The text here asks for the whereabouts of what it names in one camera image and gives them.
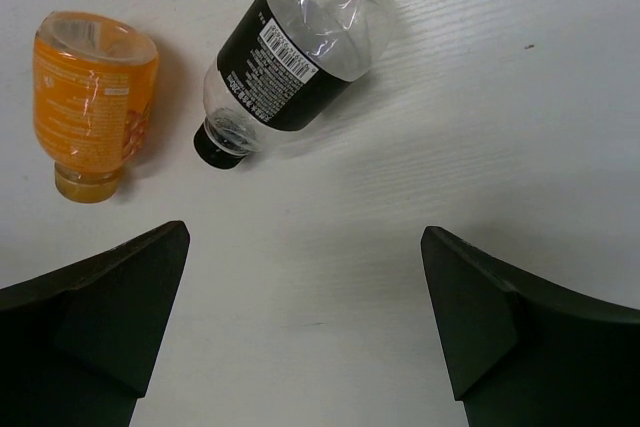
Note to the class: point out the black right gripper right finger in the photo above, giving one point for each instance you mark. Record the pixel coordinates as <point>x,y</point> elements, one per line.
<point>523,351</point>

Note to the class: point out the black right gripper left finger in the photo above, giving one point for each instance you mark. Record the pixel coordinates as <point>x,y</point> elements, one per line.
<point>79,344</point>

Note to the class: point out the orange juice bottle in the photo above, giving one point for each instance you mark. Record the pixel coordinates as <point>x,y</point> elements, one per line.
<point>93,88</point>

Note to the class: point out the clear bottle black label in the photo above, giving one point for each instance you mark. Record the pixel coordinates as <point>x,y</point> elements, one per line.
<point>284,63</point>

